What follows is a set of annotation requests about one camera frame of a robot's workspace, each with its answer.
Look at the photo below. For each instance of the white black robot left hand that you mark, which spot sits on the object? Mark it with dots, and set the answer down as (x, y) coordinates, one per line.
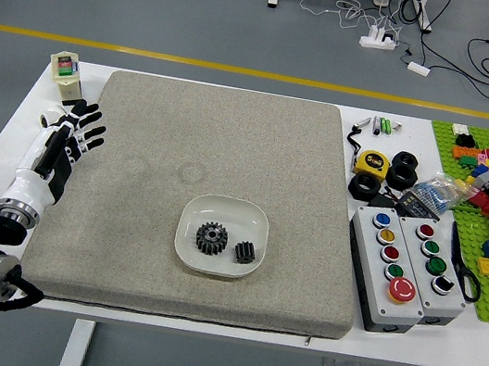
(33, 185)

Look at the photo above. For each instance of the big black gear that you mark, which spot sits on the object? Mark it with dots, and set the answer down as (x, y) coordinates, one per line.
(212, 237)

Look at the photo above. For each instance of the white square plate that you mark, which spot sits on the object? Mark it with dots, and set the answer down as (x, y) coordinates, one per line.
(226, 210)

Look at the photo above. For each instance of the small black gear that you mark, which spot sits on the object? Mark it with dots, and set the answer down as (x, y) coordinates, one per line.
(244, 253)

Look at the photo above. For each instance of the big black nut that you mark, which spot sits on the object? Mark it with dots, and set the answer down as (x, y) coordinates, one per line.
(399, 156)
(356, 190)
(393, 179)

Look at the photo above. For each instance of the grey five-button control box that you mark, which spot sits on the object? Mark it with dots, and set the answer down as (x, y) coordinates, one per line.
(385, 282)

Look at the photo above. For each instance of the grey four-button control box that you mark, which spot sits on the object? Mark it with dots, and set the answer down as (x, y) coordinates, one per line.
(437, 295)

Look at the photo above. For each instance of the white pipe tee fitting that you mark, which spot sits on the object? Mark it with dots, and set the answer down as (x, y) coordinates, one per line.
(48, 118)

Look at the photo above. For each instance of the grey-brown mat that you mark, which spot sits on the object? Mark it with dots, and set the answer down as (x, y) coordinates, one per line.
(232, 143)

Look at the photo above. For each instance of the yellow tape measure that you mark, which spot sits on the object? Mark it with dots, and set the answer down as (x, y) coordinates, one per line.
(372, 163)

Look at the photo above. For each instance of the white black battery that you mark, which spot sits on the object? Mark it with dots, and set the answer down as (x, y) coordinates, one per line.
(376, 125)

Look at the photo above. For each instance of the green battery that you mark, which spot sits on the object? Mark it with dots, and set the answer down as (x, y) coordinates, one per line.
(384, 124)
(390, 126)

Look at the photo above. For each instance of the white power strip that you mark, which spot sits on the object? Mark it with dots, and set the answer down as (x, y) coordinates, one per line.
(377, 41)

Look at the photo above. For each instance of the black display module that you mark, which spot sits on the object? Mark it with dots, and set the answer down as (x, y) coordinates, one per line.
(419, 207)

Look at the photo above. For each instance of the bag of blue parts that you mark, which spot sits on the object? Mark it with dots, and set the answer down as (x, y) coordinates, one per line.
(435, 194)

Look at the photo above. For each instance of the white floor adapter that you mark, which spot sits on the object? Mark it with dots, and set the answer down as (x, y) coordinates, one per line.
(418, 68)

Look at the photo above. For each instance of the white small brick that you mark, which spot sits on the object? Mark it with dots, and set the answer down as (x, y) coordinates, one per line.
(460, 130)

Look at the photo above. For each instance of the orange brick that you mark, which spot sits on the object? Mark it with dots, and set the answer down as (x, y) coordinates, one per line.
(463, 152)

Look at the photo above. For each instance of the black scissors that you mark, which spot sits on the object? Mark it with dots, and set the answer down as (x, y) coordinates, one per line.
(459, 261)

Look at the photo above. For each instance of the black brick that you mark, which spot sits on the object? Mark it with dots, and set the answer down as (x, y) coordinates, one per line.
(464, 141)

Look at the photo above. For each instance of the red big brick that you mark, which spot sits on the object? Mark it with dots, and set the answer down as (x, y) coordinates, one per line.
(481, 201)

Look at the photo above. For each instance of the cream switch box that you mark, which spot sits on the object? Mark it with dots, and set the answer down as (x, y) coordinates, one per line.
(67, 78)

